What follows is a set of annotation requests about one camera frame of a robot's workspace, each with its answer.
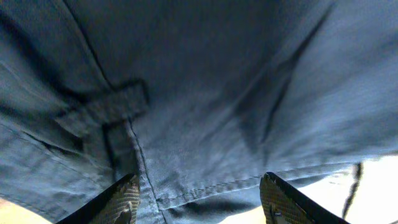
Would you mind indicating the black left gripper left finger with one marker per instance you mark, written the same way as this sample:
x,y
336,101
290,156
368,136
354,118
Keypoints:
x,y
116,205

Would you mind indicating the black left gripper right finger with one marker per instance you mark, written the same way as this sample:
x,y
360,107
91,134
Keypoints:
x,y
284,204

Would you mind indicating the navy blue shorts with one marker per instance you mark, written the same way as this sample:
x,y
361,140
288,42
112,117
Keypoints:
x,y
198,99

